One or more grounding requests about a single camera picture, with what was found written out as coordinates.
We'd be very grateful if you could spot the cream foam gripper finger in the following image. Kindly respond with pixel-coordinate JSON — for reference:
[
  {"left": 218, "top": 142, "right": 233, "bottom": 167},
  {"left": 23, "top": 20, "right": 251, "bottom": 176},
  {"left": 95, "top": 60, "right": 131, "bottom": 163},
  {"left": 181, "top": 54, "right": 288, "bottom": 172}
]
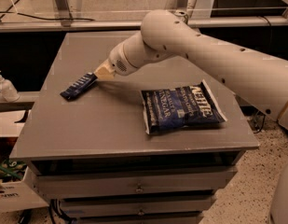
[{"left": 94, "top": 61, "right": 116, "bottom": 80}]

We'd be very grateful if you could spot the blue rxbar blueberry bar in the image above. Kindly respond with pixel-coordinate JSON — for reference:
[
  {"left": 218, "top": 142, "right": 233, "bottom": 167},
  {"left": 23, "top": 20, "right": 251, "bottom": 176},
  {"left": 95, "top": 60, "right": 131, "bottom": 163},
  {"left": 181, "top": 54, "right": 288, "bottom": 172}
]
[{"left": 60, "top": 73, "right": 97, "bottom": 101}]

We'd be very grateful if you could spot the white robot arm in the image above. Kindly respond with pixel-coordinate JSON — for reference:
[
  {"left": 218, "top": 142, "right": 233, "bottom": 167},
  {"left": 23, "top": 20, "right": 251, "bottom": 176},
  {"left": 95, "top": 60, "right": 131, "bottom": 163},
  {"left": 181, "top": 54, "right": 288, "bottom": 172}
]
[{"left": 94, "top": 10, "right": 288, "bottom": 131}]

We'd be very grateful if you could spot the grey drawer cabinet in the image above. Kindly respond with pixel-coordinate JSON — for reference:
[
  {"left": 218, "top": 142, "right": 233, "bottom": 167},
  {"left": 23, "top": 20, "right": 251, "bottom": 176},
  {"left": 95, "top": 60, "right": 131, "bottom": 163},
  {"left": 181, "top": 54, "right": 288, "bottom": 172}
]
[{"left": 11, "top": 32, "right": 258, "bottom": 224}]

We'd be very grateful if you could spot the silver soda can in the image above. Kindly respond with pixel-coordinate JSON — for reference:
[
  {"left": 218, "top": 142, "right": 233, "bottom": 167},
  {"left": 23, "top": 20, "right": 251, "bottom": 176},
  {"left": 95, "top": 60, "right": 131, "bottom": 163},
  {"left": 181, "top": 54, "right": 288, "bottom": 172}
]
[{"left": 174, "top": 10, "right": 188, "bottom": 23}]

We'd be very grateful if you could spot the blue kettle chips bag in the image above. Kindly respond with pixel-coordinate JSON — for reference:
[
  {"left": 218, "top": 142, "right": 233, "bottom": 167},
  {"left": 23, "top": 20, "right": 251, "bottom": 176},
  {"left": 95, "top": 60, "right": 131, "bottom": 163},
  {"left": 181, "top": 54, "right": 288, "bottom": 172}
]
[{"left": 141, "top": 80, "right": 227, "bottom": 134}]

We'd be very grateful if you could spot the white pump bottle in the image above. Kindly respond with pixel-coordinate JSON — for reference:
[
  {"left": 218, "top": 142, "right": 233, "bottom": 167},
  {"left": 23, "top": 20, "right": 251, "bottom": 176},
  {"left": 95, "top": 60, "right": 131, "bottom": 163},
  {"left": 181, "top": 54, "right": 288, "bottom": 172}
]
[{"left": 0, "top": 74, "right": 20, "bottom": 102}]

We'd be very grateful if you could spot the white cardboard box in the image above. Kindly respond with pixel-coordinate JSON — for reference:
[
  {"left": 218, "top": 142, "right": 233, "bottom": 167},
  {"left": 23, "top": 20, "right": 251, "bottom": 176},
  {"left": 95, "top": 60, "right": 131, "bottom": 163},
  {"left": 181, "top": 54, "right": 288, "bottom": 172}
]
[{"left": 0, "top": 111, "right": 48, "bottom": 213}]

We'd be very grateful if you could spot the grey metal rail frame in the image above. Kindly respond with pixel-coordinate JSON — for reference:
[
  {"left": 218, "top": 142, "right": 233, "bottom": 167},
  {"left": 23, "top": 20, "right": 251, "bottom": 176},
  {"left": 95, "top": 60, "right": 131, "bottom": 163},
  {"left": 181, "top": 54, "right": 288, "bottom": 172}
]
[{"left": 0, "top": 16, "right": 288, "bottom": 33}]

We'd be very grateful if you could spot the black cable on floor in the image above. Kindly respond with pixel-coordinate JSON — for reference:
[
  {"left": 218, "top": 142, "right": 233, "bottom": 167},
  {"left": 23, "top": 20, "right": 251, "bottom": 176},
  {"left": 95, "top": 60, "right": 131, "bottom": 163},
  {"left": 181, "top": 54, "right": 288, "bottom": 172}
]
[{"left": 0, "top": 0, "right": 96, "bottom": 22}]

